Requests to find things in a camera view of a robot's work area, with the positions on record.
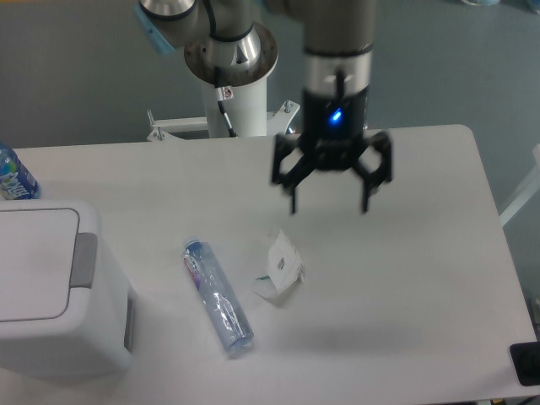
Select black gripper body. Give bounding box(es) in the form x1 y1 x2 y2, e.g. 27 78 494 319
299 89 368 171

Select clear empty plastic bottle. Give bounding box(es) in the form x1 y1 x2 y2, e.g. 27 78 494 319
182 238 254 355

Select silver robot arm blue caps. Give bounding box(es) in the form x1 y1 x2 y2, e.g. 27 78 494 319
134 1 393 211

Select crumpled white paper carton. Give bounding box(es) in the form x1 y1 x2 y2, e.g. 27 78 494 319
251 228 305 307

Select black cable on pedestal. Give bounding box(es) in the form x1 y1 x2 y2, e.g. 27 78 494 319
213 67 240 138

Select white push-lid trash can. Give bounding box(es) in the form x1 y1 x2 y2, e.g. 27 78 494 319
1 199 136 377

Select blue labelled water bottle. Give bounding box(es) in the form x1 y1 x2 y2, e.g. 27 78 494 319
1 143 41 201

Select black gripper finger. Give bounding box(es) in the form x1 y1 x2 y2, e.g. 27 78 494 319
271 133 316 214
352 131 393 213

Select white frame at right edge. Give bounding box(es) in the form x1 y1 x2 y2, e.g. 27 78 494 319
499 144 539 227

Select black device at table edge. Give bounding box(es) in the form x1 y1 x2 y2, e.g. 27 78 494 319
510 342 539 386

